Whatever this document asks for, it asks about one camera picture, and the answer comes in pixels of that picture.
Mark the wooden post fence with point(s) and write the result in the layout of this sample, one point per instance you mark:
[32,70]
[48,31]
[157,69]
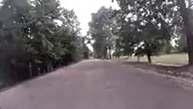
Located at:
[35,70]

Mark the grey asphalt road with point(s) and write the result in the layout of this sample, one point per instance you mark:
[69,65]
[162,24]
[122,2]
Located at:
[100,87]

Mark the grass field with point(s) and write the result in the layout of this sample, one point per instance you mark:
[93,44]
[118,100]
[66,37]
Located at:
[171,59]

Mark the row of trees and bushes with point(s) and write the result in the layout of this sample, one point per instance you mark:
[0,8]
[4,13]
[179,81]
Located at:
[32,36]

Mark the large dark-trunked tree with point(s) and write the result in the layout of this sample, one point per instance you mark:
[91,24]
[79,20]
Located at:
[190,39]

